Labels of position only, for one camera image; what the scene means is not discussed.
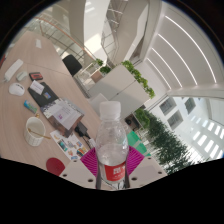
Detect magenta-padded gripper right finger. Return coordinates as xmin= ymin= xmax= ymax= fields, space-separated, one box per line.
xmin=124 ymin=145 xmax=168 ymax=190

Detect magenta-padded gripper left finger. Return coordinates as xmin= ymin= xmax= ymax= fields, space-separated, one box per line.
xmin=59 ymin=147 xmax=101 ymax=190

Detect clear red-labelled water bottle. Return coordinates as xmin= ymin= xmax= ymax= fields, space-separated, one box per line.
xmin=95 ymin=100 xmax=130 ymax=191

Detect green tote bag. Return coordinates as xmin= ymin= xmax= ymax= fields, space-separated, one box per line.
xmin=126 ymin=130 xmax=152 ymax=158

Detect colourful sticker sheet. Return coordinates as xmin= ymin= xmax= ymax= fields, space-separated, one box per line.
xmin=49 ymin=129 xmax=91 ymax=162

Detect row of green hedge plants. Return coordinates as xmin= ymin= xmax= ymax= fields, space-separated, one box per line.
xmin=133 ymin=107 xmax=206 ymax=176

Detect printed booklet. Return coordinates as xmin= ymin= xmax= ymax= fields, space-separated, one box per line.
xmin=40 ymin=97 xmax=86 ymax=139

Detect gold spoon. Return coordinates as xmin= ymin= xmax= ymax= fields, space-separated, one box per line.
xmin=27 ymin=127 xmax=52 ymax=140

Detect white ribbed cup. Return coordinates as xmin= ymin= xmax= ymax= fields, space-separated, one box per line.
xmin=23 ymin=116 xmax=47 ymax=147

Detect white chair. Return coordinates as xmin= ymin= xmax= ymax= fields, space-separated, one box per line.
xmin=88 ymin=92 xmax=109 ymax=116

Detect white cabinet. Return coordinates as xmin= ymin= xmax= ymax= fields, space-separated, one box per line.
xmin=87 ymin=63 xmax=152 ymax=119

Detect black notebook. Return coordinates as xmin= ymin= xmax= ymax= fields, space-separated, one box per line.
xmin=27 ymin=81 xmax=61 ymax=108

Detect green plants atop cabinet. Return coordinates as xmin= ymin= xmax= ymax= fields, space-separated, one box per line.
xmin=121 ymin=59 xmax=156 ymax=100

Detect white card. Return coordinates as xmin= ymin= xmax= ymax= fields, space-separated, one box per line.
xmin=29 ymin=80 xmax=45 ymax=95

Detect potted plants in wooden planter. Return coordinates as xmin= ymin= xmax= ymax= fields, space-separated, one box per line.
xmin=90 ymin=58 xmax=113 ymax=84

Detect black office chair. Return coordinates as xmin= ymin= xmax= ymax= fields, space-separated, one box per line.
xmin=61 ymin=54 xmax=83 ymax=78

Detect small red-black case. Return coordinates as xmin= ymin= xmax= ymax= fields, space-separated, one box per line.
xmin=28 ymin=71 xmax=44 ymax=82

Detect white computer mouse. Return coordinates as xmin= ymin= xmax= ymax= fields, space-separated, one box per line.
xmin=8 ymin=82 xmax=26 ymax=97

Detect small white charger block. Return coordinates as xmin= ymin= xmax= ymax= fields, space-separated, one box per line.
xmin=16 ymin=70 xmax=29 ymax=83

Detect white power strip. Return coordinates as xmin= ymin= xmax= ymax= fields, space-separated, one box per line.
xmin=3 ymin=58 xmax=25 ymax=83

